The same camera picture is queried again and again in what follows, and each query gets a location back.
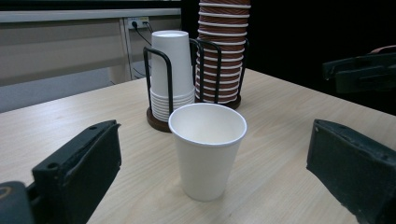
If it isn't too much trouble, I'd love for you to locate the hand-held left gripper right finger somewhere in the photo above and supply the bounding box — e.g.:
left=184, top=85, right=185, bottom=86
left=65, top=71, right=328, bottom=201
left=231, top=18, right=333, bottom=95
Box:
left=305, top=119, right=396, bottom=224

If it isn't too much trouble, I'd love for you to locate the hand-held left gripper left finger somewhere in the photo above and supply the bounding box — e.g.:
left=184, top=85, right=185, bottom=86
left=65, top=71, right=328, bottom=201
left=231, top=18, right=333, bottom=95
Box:
left=31, top=119, right=122, bottom=224

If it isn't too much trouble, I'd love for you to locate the dark wire cup holder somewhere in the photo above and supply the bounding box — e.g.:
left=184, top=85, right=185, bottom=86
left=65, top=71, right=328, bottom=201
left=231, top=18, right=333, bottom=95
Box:
left=142, top=36, right=251, bottom=133

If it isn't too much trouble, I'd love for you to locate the single white paper cup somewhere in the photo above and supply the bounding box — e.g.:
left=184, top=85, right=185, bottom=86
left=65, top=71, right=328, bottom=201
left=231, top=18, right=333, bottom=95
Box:
left=167, top=102, right=248, bottom=203

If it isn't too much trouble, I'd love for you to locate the stack of white paper cups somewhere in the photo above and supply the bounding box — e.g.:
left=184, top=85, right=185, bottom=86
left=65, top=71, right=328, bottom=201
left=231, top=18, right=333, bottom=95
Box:
left=149, top=29, right=197, bottom=123

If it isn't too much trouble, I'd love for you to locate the stack of brown paper cups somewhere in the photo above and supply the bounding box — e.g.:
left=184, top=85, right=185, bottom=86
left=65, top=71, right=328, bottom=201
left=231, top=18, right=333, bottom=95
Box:
left=194, top=0, right=252, bottom=105

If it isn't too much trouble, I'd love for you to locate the black curtain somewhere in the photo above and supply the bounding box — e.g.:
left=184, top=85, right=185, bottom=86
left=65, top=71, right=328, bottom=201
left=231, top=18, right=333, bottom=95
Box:
left=180, top=0, right=396, bottom=116

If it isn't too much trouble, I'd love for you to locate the black plug cable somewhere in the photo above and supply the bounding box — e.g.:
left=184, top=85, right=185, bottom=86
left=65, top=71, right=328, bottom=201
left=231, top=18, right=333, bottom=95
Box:
left=132, top=21, right=155, bottom=48

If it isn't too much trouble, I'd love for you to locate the white wall power socket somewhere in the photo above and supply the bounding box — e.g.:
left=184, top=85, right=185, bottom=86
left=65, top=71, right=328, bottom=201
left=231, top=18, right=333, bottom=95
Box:
left=126, top=16, right=150, bottom=31

